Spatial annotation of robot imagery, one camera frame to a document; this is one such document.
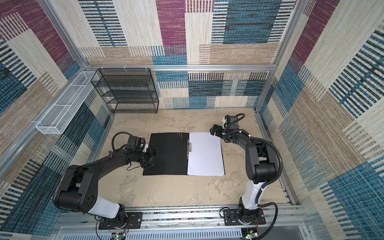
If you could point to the white wire mesh basket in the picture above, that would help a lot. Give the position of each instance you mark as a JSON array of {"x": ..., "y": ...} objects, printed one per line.
[{"x": 62, "y": 112}]

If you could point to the orange black file folder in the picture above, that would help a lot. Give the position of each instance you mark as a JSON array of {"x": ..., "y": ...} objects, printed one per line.
[{"x": 172, "y": 159}]

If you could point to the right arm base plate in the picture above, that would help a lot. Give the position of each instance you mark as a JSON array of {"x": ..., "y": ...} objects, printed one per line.
[{"x": 234, "y": 217}]

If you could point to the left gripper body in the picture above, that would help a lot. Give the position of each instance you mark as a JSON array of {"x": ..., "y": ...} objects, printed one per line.
[{"x": 145, "y": 157}]

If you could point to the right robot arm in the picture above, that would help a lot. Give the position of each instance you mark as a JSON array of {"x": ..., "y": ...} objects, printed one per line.
[{"x": 263, "y": 162}]

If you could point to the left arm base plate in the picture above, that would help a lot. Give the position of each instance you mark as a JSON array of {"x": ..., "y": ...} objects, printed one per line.
[{"x": 131, "y": 220}]

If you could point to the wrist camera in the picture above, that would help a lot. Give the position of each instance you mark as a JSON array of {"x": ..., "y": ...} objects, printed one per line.
[
  {"x": 230, "y": 121},
  {"x": 136, "y": 144}
]

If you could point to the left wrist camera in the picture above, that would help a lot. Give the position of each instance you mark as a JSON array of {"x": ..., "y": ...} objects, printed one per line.
[{"x": 136, "y": 144}]

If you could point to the silver folder clip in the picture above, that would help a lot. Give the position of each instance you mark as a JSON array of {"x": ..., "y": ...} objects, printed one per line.
[{"x": 189, "y": 148}]

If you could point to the black wire mesh shelf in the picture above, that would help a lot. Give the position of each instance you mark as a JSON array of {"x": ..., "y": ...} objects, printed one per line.
[{"x": 127, "y": 91}]

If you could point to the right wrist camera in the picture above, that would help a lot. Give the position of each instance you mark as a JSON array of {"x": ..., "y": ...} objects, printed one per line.
[{"x": 230, "y": 121}]

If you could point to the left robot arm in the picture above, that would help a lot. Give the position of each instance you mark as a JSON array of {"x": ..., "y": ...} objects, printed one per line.
[{"x": 78, "y": 190}]

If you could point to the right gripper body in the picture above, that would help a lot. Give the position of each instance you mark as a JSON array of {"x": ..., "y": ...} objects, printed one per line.
[{"x": 220, "y": 132}]

